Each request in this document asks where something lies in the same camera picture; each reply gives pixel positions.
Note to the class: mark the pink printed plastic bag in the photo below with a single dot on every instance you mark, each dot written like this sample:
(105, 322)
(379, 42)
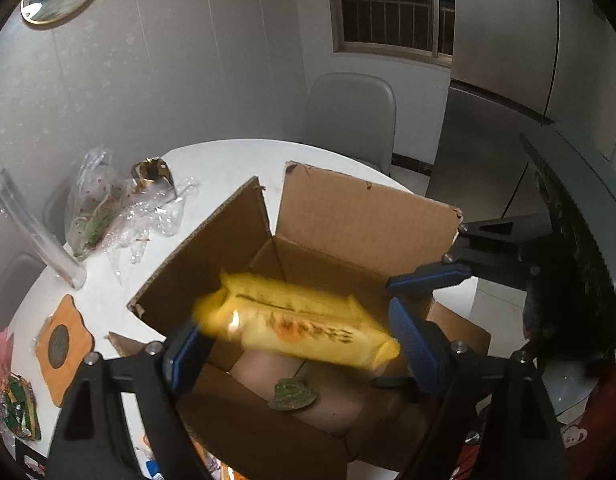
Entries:
(0, 375)

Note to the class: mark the polka dot plastic bag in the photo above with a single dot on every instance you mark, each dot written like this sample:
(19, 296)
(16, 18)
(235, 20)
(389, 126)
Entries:
(92, 210)

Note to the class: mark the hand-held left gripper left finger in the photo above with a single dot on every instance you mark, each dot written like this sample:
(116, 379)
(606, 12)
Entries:
(185, 347)

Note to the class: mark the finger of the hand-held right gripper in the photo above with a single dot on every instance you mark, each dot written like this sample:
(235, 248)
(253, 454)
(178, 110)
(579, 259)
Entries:
(428, 277)
(390, 383)

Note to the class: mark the yellow snack packet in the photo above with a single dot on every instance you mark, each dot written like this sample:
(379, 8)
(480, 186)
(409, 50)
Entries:
(298, 320)

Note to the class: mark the pile of green snack packets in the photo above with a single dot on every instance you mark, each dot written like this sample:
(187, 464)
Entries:
(22, 410)

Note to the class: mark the barred window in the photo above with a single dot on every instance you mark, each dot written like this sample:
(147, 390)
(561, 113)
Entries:
(393, 15)

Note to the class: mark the person's red printed clothing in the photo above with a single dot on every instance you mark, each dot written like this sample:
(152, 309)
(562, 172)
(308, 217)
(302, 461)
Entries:
(598, 440)

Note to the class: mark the silver refrigerator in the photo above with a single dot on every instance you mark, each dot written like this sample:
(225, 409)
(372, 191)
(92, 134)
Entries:
(503, 60)

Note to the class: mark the green wrapped snack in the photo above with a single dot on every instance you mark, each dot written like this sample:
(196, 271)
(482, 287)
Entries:
(292, 395)

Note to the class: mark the gold foil wrapper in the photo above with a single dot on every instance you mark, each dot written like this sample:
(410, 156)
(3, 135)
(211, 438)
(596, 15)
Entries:
(150, 172)

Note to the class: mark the small colourful packets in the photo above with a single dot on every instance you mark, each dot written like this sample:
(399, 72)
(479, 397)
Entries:
(155, 467)

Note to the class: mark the brown cardboard box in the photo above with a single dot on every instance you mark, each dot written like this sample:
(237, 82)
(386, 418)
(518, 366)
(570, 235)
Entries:
(348, 220)

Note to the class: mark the wooden trivet with dark disc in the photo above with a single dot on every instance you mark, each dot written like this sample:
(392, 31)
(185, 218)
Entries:
(62, 345)

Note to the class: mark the crumpled clear plastic wrap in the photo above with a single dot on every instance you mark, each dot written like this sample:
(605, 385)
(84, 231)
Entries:
(147, 215)

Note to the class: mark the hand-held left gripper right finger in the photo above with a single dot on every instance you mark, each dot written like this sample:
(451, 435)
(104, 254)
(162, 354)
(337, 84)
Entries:
(410, 340)

